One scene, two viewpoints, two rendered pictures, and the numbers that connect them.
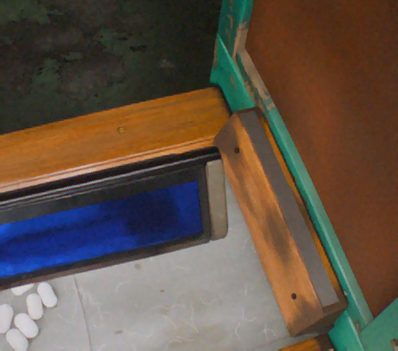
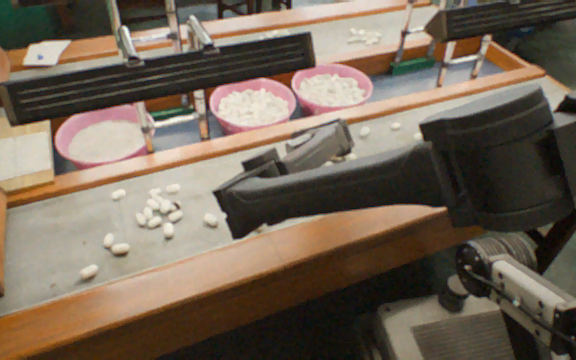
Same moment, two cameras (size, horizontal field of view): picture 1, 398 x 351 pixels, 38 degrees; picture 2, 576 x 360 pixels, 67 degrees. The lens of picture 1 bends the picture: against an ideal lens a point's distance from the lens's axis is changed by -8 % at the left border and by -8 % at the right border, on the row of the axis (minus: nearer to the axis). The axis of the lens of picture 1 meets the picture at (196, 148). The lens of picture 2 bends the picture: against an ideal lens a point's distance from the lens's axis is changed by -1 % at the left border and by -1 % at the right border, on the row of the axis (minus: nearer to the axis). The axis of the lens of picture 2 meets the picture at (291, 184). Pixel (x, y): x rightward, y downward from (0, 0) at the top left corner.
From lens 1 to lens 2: 1.06 m
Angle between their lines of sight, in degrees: 81
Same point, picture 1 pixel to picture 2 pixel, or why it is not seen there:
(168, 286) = (69, 234)
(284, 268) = not seen: outside the picture
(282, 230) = not seen: outside the picture
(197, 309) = (55, 224)
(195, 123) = (11, 330)
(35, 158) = (143, 288)
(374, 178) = not seen: outside the picture
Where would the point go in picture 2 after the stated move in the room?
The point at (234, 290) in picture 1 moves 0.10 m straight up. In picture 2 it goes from (29, 235) to (12, 205)
